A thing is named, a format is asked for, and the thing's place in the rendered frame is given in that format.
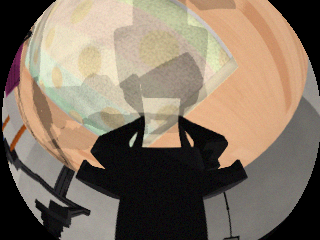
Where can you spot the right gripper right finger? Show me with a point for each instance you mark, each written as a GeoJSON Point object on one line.
{"type": "Point", "coordinates": [211, 144]}

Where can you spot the magenta rectangular basket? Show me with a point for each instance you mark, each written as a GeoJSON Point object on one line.
{"type": "Point", "coordinates": [14, 73]}

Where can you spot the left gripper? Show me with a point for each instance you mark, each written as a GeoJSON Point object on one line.
{"type": "Point", "coordinates": [29, 34]}

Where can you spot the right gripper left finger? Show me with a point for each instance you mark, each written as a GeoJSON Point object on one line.
{"type": "Point", "coordinates": [122, 135]}

